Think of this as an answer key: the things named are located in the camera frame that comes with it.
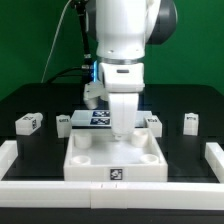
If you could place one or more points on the white plate with tags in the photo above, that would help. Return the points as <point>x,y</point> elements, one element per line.
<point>101,118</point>

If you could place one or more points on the white square table top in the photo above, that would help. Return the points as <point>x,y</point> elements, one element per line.
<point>95,155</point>

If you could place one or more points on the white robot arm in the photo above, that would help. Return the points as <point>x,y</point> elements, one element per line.
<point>122,29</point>

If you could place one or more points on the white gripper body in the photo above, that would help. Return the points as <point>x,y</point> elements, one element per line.
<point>123,83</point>

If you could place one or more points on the white u-shaped fence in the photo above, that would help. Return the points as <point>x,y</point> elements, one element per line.
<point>96,195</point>

